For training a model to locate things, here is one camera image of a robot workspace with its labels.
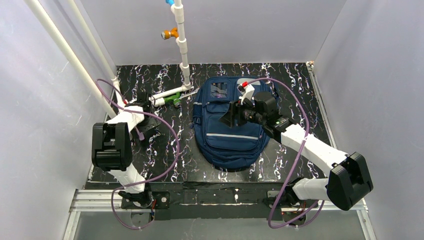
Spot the navy blue backpack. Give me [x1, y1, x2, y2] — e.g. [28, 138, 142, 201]
[192, 76, 271, 169]

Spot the pink marker pen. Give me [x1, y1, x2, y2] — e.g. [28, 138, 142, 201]
[135, 127, 145, 141]

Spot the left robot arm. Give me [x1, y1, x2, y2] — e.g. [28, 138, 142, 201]
[91, 92, 153, 208]

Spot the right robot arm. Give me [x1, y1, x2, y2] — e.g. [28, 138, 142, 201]
[219, 91, 374, 211]

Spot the silver wrench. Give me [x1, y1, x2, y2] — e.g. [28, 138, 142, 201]
[179, 87, 200, 100]

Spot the blue pipe fitting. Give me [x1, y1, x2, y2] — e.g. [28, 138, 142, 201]
[165, 0, 175, 6]

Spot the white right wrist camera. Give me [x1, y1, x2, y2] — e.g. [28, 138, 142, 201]
[237, 81, 255, 105]

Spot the green hose nozzle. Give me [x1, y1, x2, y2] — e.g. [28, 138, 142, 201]
[163, 92, 181, 108]

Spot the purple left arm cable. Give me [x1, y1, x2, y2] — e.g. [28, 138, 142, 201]
[96, 78, 181, 231]

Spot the orange hose nozzle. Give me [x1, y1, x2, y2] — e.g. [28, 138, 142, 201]
[161, 27, 179, 40]

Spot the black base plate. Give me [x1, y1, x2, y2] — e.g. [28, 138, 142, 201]
[120, 180, 319, 222]

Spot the white PVC pipe frame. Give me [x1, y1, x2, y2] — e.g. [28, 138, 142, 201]
[25, 0, 192, 118]

